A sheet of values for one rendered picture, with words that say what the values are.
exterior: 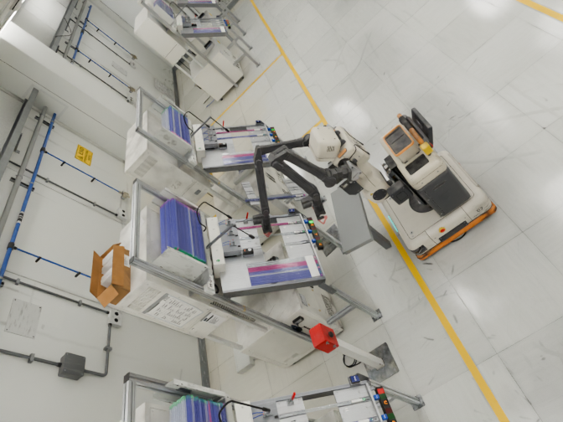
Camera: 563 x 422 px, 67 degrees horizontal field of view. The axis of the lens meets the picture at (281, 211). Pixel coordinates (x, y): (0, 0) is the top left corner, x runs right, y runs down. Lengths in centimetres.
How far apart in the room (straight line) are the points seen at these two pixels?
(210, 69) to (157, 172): 369
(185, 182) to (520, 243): 276
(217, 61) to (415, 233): 493
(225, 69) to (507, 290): 558
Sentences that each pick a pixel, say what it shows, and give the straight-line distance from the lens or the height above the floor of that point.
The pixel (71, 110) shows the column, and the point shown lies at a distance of 587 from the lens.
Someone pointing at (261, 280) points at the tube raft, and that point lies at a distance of 294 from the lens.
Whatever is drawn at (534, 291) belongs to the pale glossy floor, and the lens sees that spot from 319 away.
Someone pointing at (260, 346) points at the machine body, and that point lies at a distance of 350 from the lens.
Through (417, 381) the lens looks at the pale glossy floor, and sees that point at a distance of 330.
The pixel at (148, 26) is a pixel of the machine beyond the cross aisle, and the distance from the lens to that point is 712.
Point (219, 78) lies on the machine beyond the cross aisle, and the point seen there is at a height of 32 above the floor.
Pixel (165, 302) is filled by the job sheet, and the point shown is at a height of 149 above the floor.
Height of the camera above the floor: 293
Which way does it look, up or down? 37 degrees down
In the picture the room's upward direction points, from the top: 55 degrees counter-clockwise
